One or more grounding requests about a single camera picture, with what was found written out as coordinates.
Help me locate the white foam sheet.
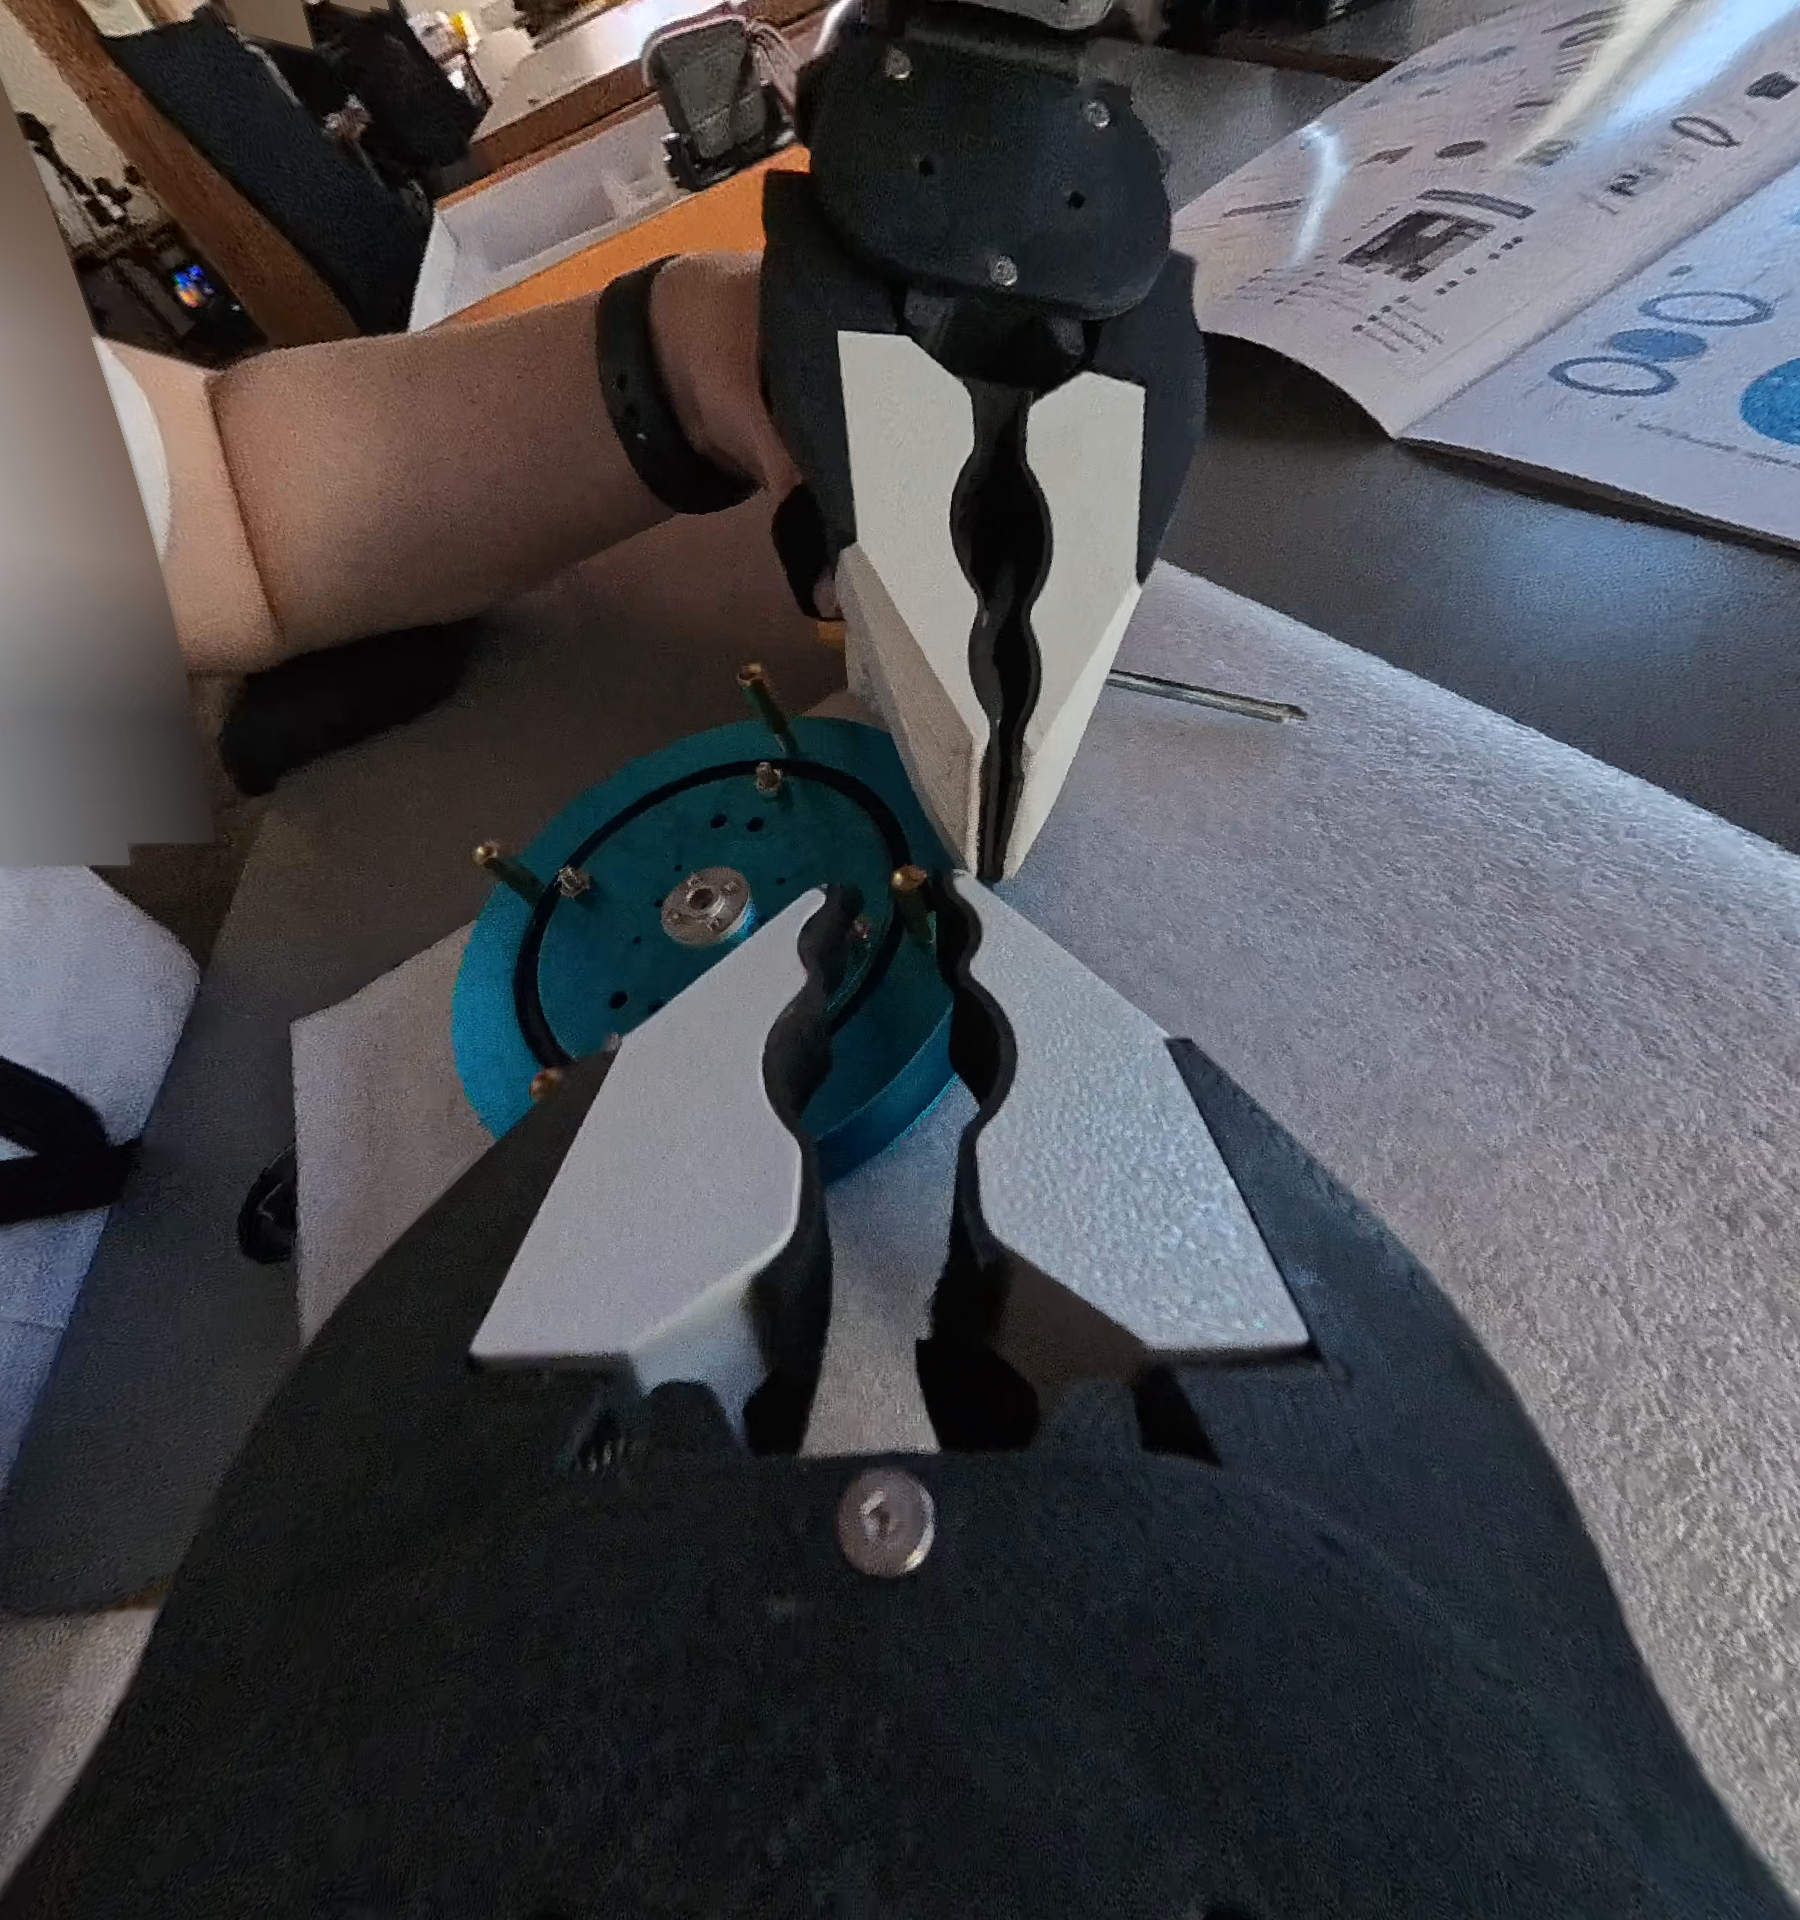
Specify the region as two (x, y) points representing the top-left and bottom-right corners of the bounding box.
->
(288, 560), (1800, 1920)

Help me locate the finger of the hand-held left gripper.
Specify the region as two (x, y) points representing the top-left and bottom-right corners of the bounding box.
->
(1003, 372), (1155, 883)
(837, 334), (1006, 883)

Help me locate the person's left hand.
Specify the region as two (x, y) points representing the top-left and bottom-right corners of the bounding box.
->
(650, 255), (814, 501)

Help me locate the silver metal hub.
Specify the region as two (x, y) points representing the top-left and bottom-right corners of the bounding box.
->
(657, 876), (758, 946)

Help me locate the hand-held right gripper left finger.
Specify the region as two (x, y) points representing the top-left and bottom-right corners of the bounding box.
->
(467, 883), (856, 1458)

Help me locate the round black desk badge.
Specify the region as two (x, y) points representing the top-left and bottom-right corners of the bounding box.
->
(238, 1145), (301, 1264)

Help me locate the black strap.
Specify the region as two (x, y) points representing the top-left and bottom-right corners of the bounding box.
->
(0, 1020), (139, 1232)

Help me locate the brown wooden post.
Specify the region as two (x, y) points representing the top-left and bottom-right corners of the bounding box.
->
(0, 0), (364, 349)

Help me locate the thin metal pin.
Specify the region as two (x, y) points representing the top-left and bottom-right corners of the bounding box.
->
(1105, 671), (1310, 722)

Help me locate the person's left forearm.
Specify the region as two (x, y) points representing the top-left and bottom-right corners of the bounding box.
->
(165, 338), (643, 678)

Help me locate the teal round plate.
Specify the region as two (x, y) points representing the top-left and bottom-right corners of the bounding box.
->
(455, 717), (984, 1187)

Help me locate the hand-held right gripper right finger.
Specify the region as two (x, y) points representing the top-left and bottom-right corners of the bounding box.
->
(917, 873), (1315, 1454)

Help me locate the black bag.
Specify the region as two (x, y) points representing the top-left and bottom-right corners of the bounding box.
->
(94, 0), (447, 338)

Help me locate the printed instruction manual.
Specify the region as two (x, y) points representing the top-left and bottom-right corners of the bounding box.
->
(1175, 0), (1800, 560)

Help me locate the black wristband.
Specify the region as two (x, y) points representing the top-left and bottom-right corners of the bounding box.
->
(593, 255), (764, 513)

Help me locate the person's white shirt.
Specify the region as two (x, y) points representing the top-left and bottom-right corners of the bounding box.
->
(0, 866), (207, 1920)

